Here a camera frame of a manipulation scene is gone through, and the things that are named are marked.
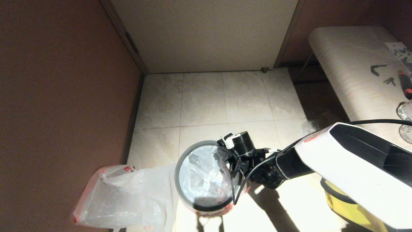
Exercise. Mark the clear plastic bottle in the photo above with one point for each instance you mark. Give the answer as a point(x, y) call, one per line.
point(213, 174)

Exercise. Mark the white patterned paper sheet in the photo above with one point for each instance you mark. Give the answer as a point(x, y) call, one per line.
point(400, 51)

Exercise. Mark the white trash bag red trim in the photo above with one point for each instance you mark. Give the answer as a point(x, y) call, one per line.
point(122, 199)

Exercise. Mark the small metal door stop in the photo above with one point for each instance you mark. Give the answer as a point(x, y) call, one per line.
point(264, 70)

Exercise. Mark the red-printed plastic bag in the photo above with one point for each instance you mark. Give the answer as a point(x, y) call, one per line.
point(199, 177)

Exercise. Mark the clear shiny glass item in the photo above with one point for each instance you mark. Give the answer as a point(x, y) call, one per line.
point(406, 111)
point(407, 133)

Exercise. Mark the black cylindrical right wrist camera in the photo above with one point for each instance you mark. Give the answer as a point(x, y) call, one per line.
point(243, 143)

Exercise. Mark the small black hex key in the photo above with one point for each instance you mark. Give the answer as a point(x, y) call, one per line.
point(390, 81)

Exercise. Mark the light wood-grain table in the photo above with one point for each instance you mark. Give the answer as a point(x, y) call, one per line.
point(347, 64)

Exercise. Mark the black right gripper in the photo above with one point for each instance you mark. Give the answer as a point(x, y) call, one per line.
point(260, 167)

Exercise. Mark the white door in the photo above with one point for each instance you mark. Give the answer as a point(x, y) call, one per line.
point(206, 35)

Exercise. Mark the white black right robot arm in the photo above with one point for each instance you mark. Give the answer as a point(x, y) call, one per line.
point(354, 161)

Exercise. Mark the yellow plastic bag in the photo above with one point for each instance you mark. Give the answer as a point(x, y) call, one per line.
point(347, 209)

